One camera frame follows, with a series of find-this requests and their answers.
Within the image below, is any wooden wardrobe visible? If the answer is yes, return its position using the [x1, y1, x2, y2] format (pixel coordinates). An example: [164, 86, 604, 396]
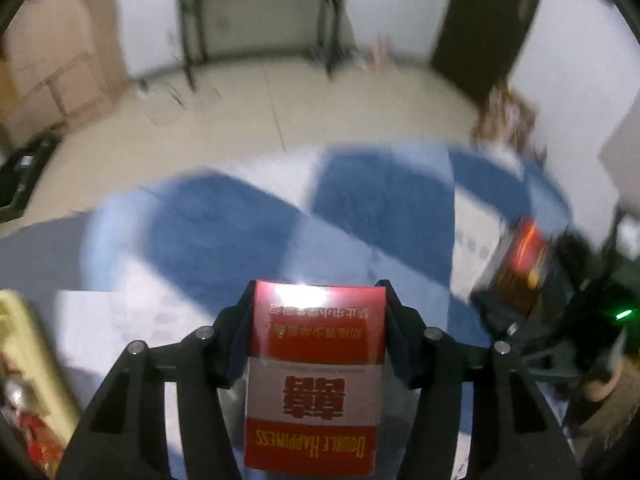
[0, 0, 128, 136]

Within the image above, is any yellow plastic basin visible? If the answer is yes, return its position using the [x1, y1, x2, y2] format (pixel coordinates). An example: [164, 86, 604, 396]
[0, 290, 83, 480]

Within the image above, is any red and white carton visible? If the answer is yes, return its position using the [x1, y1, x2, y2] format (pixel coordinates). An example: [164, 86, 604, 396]
[243, 280, 388, 476]

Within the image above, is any person's right hand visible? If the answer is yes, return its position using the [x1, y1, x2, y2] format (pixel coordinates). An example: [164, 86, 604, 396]
[582, 352, 632, 403]

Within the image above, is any white paper sheet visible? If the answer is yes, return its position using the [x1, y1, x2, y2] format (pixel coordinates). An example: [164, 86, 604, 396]
[52, 287, 168, 376]

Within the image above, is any blue checkered blanket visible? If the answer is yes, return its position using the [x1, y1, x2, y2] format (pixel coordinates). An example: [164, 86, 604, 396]
[82, 142, 576, 480]

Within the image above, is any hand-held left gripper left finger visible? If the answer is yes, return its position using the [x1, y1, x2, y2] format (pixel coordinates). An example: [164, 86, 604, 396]
[56, 280, 257, 480]

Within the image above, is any pink package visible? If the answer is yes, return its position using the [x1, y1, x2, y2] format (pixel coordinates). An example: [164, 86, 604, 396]
[372, 35, 397, 70]

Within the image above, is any dark door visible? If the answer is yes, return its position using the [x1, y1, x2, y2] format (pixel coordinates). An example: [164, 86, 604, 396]
[430, 0, 551, 106]

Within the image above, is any red Diamond box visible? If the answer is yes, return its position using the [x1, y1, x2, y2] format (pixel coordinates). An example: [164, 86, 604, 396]
[475, 216, 557, 317]

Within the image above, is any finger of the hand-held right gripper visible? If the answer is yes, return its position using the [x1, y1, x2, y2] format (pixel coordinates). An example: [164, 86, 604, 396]
[471, 290, 548, 348]
[549, 232, 583, 283]

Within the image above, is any printed cardboard box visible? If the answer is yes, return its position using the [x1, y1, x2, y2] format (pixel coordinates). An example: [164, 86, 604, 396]
[472, 82, 548, 166]

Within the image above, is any black floor cable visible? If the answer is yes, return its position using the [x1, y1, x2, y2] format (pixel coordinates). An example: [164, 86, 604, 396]
[139, 79, 222, 127]

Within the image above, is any black suitcase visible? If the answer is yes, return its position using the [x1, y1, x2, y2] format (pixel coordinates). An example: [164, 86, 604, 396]
[0, 132, 66, 211]

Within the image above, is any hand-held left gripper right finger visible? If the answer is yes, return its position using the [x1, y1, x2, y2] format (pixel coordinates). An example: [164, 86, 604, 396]
[378, 279, 584, 480]

